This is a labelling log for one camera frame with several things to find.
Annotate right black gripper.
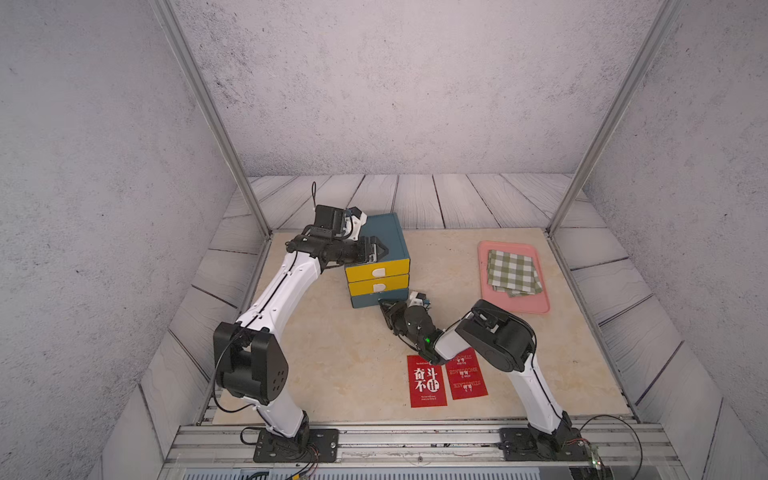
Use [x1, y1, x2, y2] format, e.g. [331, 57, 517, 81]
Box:
[378, 297, 424, 351]

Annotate teal bottom drawer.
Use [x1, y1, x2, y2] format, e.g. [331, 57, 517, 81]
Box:
[350, 288, 409, 308]

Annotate yellow drawer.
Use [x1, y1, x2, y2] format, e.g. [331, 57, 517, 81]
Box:
[345, 258, 410, 283]
[348, 274, 410, 297]

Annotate red postcard white characters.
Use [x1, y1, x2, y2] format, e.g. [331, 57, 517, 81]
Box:
[407, 355, 448, 408]

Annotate red postcards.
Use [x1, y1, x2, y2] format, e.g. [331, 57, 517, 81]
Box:
[445, 348, 488, 400]

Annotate yellow top drawer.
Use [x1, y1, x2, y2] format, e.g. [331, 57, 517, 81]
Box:
[345, 258, 410, 283]

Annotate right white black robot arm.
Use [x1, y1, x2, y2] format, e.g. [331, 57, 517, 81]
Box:
[379, 299, 572, 443]

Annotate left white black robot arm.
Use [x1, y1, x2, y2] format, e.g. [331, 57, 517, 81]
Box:
[213, 205, 388, 439]

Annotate teal drawer cabinet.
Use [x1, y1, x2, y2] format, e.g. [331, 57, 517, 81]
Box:
[344, 212, 412, 309]

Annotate green checkered cloth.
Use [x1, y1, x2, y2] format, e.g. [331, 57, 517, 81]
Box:
[487, 250, 544, 298]

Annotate pink plastic tray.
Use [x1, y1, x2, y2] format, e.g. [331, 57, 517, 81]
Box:
[478, 241, 550, 314]

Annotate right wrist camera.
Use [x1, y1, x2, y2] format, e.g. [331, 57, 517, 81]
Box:
[407, 291, 430, 309]

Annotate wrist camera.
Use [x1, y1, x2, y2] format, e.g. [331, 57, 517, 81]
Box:
[407, 291, 430, 309]
[342, 207, 367, 241]

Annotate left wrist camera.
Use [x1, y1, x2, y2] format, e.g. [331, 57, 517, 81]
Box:
[342, 207, 367, 241]

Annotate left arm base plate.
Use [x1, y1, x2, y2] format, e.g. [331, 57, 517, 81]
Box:
[253, 428, 339, 464]

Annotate aluminium front rail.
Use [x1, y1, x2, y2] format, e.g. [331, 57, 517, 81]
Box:
[164, 416, 687, 479]

